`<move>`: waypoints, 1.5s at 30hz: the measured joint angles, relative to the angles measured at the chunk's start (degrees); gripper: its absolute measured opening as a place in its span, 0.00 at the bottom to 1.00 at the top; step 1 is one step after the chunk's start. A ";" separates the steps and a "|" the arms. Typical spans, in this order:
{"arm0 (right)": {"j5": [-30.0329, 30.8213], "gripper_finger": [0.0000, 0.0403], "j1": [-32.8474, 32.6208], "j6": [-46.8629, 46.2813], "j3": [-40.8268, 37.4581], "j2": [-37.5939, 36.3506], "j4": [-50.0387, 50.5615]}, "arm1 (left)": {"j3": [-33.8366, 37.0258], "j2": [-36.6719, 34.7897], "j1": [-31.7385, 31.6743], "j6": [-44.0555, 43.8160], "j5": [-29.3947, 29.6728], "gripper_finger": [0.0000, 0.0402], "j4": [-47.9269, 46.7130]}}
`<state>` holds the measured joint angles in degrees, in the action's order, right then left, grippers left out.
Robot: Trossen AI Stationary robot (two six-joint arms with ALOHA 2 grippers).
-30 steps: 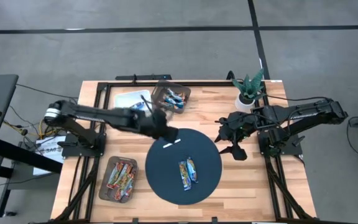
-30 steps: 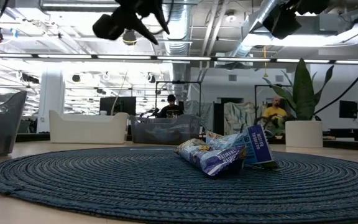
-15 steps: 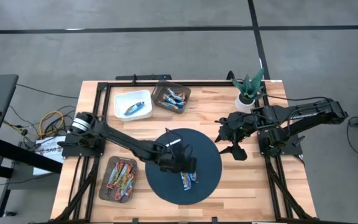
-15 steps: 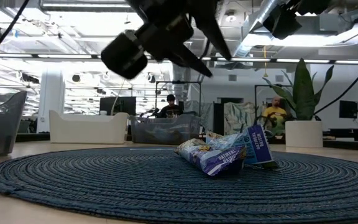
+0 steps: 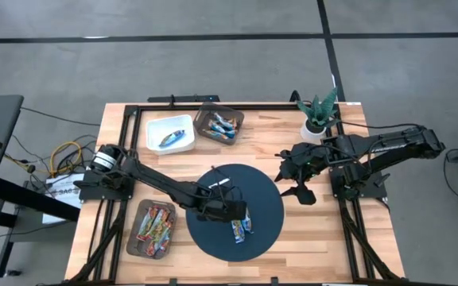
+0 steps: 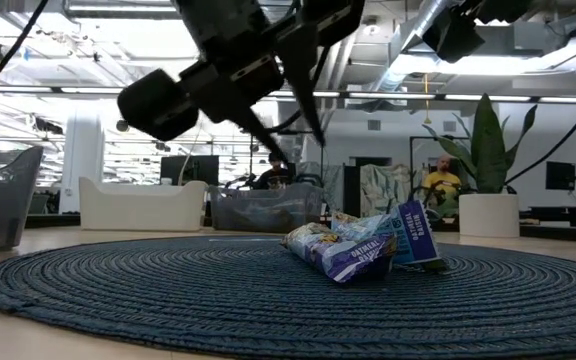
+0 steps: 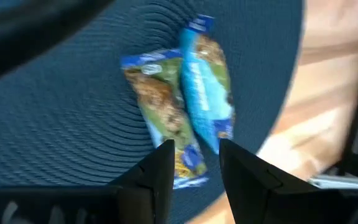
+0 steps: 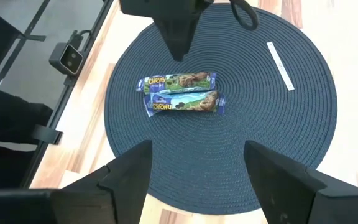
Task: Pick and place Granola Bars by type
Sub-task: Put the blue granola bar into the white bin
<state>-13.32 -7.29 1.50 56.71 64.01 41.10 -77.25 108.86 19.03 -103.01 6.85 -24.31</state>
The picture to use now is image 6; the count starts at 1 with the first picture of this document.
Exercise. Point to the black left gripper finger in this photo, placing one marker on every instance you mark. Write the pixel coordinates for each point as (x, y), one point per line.
(240, 110)
(302, 65)

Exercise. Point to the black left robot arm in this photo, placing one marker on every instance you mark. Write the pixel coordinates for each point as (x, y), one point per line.
(158, 105)

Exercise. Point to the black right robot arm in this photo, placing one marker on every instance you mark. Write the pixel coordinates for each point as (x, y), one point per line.
(505, 10)

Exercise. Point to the person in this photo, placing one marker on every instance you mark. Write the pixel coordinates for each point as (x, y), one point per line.
(273, 177)
(442, 184)

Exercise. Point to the black desk monitor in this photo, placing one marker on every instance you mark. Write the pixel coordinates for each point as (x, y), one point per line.
(190, 170)

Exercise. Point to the grey translucent plastic bin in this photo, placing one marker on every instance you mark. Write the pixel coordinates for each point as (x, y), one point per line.
(265, 207)
(3, 200)

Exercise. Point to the yellow hanging pendant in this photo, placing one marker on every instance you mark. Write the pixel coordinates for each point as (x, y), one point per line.
(426, 117)

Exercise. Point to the white plastic bin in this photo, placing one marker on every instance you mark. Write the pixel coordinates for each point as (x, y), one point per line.
(140, 207)

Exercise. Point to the pale crumpled cover sheet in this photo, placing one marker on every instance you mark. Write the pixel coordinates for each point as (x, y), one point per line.
(385, 182)

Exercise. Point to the purple oatmeal raisin bar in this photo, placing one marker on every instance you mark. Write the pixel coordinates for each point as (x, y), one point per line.
(340, 257)
(414, 235)
(363, 225)

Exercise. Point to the white pillar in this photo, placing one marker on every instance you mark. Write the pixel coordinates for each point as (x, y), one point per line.
(82, 170)

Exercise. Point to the round blue woven mat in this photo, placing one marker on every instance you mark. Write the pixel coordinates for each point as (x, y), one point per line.
(218, 300)

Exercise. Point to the green snake plant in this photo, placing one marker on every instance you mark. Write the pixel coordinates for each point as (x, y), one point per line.
(490, 150)

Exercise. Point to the white round plant pot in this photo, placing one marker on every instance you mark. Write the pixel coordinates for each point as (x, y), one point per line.
(489, 216)

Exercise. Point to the black desk rig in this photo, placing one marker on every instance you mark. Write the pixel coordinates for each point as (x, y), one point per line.
(568, 210)

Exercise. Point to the silver ceiling air duct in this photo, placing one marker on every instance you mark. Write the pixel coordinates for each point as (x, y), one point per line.
(413, 35)

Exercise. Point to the black metal rig frame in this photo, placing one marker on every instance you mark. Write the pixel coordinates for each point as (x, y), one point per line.
(411, 160)

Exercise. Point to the black wall monitor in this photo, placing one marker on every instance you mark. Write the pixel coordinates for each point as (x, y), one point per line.
(560, 175)

